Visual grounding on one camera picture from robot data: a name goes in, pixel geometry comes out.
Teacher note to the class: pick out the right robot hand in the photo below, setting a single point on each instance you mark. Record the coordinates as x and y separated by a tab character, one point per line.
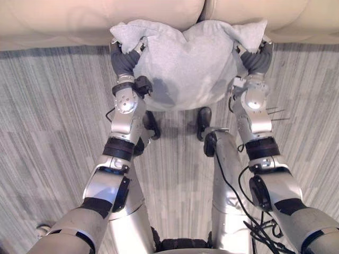
256	62

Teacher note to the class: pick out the white round object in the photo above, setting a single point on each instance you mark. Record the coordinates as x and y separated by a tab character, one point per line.
42	229

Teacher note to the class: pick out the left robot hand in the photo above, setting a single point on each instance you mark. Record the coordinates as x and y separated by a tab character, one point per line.
124	61

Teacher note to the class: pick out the right silver robot leg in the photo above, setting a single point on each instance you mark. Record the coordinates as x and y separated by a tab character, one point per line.
227	185

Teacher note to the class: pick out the left dark robot foot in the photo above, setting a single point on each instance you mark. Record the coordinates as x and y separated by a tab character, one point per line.
153	125

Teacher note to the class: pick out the dark robot foot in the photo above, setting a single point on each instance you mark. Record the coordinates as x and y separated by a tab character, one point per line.
204	122
153	125

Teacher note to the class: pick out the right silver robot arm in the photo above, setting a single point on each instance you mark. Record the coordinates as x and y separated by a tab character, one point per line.
267	158

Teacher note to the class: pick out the light grey cushion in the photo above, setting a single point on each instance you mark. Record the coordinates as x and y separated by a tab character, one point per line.
185	63

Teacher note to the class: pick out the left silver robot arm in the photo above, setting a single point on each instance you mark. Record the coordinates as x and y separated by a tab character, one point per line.
114	158

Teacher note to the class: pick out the beige leather sofa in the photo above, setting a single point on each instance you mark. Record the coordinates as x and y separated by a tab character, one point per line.
132	18

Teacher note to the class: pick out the right dark robot foot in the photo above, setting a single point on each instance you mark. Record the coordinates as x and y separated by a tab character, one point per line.
204	122

